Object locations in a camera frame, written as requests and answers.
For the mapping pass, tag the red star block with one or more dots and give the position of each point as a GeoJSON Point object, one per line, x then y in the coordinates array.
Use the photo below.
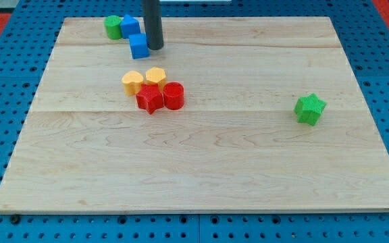
{"type": "Point", "coordinates": [149, 98]}

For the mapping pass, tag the green star block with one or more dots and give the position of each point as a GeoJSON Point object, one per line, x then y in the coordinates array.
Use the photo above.
{"type": "Point", "coordinates": [309, 109]}

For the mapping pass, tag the blue triangle block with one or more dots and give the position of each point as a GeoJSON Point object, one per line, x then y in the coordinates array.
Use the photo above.
{"type": "Point", "coordinates": [129, 26]}

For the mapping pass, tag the red cylinder block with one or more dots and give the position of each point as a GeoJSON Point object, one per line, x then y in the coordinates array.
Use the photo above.
{"type": "Point", "coordinates": [173, 95]}

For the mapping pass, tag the light wooden board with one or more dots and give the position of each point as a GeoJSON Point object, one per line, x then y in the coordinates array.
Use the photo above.
{"type": "Point", "coordinates": [234, 147]}

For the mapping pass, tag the yellow hexagon block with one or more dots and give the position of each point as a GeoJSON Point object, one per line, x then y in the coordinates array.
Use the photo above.
{"type": "Point", "coordinates": [156, 75]}

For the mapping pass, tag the yellow heart block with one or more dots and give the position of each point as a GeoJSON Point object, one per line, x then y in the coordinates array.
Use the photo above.
{"type": "Point", "coordinates": [132, 82]}

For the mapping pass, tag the blue cube block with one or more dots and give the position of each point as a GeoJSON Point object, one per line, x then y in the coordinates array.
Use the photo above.
{"type": "Point", "coordinates": [138, 45]}

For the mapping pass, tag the green cylinder block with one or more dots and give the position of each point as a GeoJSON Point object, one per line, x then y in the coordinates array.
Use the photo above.
{"type": "Point", "coordinates": [112, 27]}

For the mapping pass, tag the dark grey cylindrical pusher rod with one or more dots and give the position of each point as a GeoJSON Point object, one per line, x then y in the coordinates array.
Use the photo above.
{"type": "Point", "coordinates": [152, 21]}

